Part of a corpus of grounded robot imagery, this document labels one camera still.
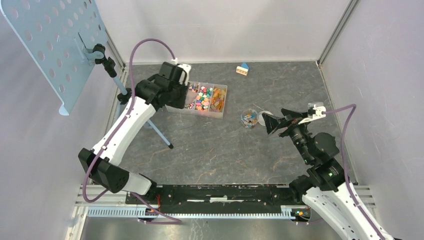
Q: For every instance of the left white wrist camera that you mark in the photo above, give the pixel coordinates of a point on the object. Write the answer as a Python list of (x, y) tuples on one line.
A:
[(185, 75)]

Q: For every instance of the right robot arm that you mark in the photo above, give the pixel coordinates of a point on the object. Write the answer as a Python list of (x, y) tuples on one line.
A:
[(326, 188)]

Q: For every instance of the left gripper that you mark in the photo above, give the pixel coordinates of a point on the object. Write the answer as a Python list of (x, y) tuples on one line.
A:
[(181, 103)]

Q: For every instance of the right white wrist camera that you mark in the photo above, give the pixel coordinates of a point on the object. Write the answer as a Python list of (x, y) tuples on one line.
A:
[(315, 111)]

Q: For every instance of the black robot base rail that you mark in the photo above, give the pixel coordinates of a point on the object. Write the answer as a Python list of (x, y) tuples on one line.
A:
[(215, 199)]

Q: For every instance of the light blue perforated board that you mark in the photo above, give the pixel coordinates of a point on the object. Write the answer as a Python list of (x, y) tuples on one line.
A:
[(60, 36)]

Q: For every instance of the clear compartment candy box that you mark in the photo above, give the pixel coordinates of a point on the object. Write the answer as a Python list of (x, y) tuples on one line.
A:
[(203, 99)]

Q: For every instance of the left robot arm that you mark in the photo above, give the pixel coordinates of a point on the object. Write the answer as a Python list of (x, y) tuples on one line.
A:
[(101, 162)]

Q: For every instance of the toy block house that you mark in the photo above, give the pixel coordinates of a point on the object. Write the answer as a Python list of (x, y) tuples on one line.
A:
[(243, 69)]

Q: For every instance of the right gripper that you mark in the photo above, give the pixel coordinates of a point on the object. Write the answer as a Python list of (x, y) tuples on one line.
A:
[(272, 122)]

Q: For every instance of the round jar lid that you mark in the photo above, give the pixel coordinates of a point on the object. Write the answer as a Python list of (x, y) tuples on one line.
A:
[(260, 117)]

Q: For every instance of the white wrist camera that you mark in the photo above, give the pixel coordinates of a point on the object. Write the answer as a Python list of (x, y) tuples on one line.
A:
[(315, 111), (185, 75)]

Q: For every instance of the clear round plastic jar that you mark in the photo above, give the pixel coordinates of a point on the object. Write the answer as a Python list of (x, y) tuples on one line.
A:
[(249, 118)]

